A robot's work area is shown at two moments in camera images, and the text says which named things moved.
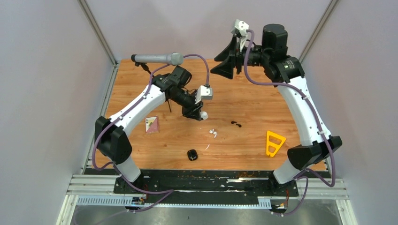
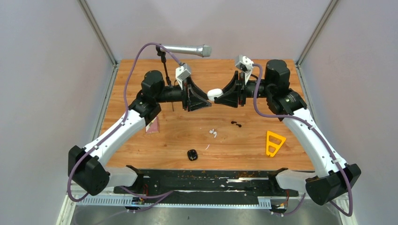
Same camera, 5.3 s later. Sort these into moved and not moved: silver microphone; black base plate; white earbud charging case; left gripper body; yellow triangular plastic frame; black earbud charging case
Moved: silver microphone; white earbud charging case; left gripper body
Not moved: black earbud charging case; yellow triangular plastic frame; black base plate
